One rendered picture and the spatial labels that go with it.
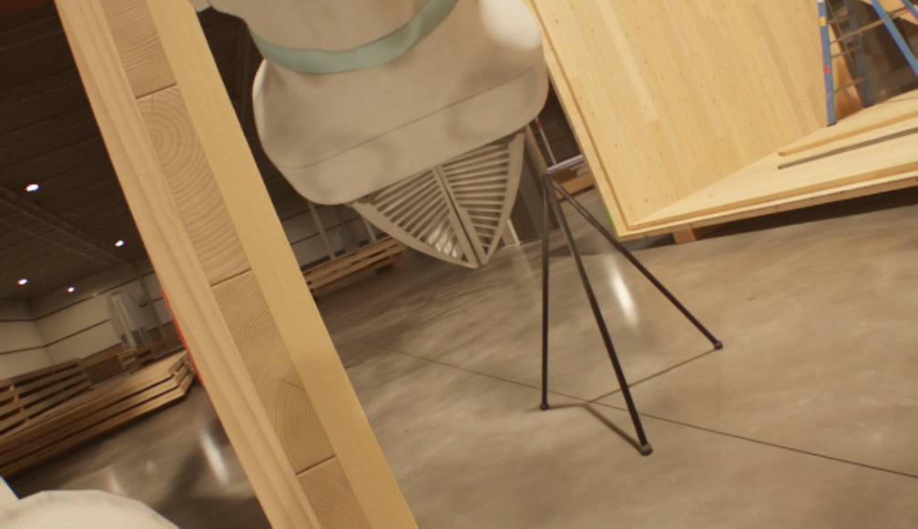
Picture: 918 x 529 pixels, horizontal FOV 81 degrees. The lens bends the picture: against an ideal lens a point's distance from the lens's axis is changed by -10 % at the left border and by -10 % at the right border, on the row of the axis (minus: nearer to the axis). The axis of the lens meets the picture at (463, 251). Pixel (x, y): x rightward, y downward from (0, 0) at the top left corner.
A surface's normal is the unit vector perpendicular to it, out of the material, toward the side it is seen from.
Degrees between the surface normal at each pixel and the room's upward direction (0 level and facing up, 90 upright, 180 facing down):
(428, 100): 152
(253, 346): 88
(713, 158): 90
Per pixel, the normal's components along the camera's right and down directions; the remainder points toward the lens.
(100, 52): 0.26, -0.10
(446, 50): 0.69, 0.56
